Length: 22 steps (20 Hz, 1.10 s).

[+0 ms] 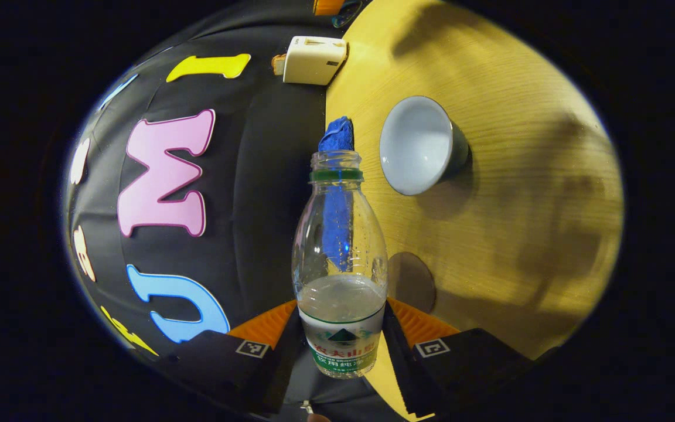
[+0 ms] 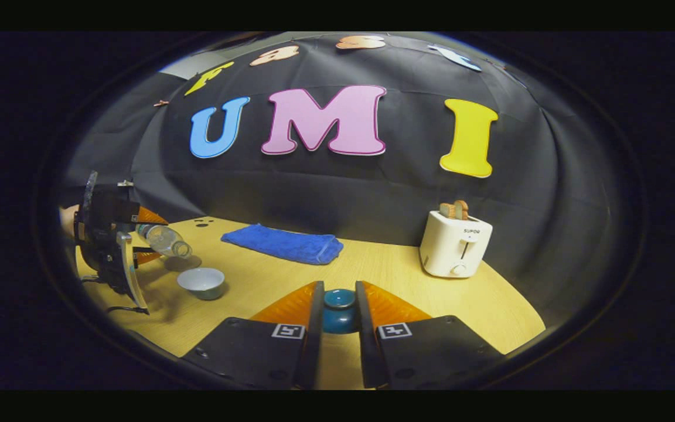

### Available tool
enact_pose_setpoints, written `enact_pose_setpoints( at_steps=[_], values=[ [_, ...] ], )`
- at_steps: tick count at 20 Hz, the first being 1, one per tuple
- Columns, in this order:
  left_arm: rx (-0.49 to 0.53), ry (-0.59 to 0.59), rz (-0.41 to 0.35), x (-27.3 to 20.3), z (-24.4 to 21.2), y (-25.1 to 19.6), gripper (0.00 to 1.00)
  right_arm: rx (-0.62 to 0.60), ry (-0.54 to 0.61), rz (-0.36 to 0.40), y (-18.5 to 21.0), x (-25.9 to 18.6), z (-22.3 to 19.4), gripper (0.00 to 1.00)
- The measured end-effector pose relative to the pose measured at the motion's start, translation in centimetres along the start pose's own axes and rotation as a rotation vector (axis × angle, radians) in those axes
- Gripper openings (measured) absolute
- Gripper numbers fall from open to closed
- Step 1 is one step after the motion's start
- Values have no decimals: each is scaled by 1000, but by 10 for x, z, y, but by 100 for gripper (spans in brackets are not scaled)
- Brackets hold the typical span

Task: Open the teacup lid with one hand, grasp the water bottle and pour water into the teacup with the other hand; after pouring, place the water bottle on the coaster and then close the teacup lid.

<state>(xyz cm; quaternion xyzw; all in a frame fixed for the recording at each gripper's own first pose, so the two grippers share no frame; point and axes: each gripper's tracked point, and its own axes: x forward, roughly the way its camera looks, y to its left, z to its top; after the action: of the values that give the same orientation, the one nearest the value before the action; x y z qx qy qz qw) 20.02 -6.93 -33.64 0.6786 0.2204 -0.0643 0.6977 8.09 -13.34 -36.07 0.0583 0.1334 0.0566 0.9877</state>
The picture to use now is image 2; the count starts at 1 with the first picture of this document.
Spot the white toaster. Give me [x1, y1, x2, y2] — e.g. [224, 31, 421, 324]
[419, 210, 493, 279]

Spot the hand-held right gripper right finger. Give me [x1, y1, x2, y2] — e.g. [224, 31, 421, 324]
[354, 280, 505, 391]

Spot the blue teacup lid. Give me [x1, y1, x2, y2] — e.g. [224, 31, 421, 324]
[322, 288, 359, 335]

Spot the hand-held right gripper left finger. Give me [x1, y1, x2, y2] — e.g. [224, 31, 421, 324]
[180, 280, 326, 391]

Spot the clear plastic water bottle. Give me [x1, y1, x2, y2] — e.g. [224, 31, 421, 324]
[136, 223, 193, 259]

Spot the blue towel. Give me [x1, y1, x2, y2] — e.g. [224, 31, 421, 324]
[221, 223, 345, 266]

